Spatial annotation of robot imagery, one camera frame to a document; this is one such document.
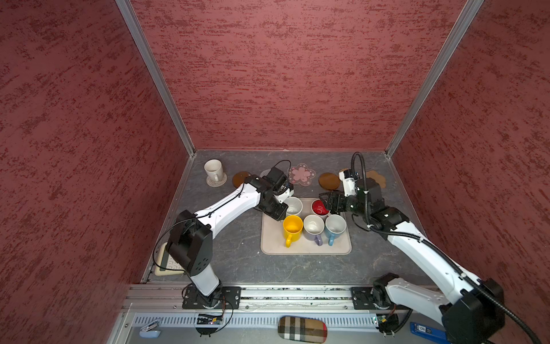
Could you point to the white speckled mug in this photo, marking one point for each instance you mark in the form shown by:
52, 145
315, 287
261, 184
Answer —
294, 206

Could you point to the beige spiral round coaster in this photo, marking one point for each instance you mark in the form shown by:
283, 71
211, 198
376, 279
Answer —
216, 184

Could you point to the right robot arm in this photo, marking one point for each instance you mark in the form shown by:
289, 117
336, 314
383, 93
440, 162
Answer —
470, 310

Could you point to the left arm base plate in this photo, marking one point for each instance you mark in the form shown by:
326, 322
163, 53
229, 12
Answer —
230, 296

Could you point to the cream white mug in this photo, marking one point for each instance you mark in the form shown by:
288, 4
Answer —
214, 169

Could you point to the lavender handle mug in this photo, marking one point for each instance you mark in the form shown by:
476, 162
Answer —
314, 227

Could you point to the light blue mug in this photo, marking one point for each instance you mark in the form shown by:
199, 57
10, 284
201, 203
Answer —
335, 225

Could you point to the dark brown glossy coaster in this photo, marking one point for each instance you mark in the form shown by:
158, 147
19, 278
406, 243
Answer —
239, 178

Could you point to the plaid glasses case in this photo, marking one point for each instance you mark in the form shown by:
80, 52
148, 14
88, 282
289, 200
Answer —
306, 330

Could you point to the small stapler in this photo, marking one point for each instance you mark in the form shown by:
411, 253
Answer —
150, 330

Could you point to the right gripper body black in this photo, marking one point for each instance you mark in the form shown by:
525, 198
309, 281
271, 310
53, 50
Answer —
349, 203

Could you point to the beige rectangular tray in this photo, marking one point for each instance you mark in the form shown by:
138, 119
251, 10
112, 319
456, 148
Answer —
273, 242

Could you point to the pink flower coaster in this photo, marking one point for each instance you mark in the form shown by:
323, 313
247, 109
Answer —
301, 175

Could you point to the aluminium rail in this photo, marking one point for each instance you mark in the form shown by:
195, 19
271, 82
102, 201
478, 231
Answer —
166, 297

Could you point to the cream calculator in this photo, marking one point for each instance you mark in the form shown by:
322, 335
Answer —
165, 265

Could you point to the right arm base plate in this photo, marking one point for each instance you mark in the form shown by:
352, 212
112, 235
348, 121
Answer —
363, 299

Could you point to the brown wooden flower coaster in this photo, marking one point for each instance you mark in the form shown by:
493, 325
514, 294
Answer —
377, 177

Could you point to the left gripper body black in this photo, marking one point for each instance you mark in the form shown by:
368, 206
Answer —
273, 208

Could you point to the yellow mug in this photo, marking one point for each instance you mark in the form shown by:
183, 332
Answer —
292, 227

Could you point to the right circuit board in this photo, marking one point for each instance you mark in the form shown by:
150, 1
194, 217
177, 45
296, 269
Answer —
387, 322

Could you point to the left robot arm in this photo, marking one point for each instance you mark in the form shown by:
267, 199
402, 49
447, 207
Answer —
191, 238

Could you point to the brown cork round coaster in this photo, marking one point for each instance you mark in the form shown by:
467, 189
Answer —
329, 181

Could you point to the circuit board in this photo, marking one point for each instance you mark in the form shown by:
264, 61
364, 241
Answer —
210, 320
387, 322

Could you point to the left circuit board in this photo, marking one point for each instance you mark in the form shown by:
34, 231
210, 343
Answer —
210, 320

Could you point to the red inside white mug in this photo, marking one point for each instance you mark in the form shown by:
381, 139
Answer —
318, 208

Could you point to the blue tool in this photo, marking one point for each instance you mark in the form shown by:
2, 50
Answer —
430, 334

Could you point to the grey woven round coaster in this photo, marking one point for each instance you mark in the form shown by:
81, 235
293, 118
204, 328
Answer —
264, 173

